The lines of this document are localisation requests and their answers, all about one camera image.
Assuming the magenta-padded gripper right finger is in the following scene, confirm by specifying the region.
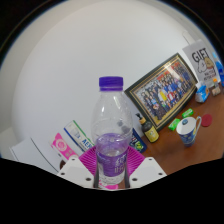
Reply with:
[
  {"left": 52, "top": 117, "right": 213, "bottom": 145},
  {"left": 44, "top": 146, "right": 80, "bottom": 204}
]
[{"left": 125, "top": 146, "right": 168, "bottom": 189}]

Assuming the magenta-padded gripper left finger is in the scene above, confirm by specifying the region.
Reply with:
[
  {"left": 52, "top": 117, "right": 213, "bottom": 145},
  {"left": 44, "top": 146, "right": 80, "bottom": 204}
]
[{"left": 57, "top": 146, "right": 100, "bottom": 189}]

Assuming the clear purple-capped water bottle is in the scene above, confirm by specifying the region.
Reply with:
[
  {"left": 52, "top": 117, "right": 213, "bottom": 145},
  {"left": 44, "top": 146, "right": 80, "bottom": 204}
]
[{"left": 90, "top": 76, "right": 134, "bottom": 190}]

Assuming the amber pump bottle yellow label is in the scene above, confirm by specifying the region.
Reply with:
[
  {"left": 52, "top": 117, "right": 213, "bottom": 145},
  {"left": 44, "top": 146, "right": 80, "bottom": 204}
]
[{"left": 135, "top": 112, "right": 160, "bottom": 144}]

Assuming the white flat panel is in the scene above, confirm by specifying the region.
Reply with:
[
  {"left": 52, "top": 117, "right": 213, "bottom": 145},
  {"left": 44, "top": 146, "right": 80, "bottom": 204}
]
[{"left": 9, "top": 137, "right": 63, "bottom": 174}]

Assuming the blue yellow patterned mug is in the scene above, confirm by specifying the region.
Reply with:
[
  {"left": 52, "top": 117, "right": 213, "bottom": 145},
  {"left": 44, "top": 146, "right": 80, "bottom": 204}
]
[{"left": 176, "top": 115, "right": 203, "bottom": 148}]

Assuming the flat round red coaster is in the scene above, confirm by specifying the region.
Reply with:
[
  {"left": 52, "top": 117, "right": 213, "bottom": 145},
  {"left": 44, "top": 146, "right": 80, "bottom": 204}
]
[{"left": 200, "top": 113, "right": 213, "bottom": 128}]

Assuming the framed group photo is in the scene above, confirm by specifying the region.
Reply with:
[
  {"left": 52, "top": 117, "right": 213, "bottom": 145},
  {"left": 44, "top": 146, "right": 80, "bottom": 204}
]
[{"left": 124, "top": 52, "right": 199, "bottom": 132}]

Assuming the blue tissue pack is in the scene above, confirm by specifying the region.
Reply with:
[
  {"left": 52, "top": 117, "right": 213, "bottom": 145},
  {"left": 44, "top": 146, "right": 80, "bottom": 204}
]
[{"left": 194, "top": 82, "right": 211, "bottom": 104}]

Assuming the small colourful snack pack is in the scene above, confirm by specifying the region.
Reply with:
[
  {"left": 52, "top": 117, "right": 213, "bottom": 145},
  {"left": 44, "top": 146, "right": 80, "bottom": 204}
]
[{"left": 212, "top": 85, "right": 223, "bottom": 97}]

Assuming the white paper gift bag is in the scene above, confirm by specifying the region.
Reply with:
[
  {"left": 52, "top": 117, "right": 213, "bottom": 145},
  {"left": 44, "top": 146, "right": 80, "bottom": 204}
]
[{"left": 181, "top": 31, "right": 218, "bottom": 88}]

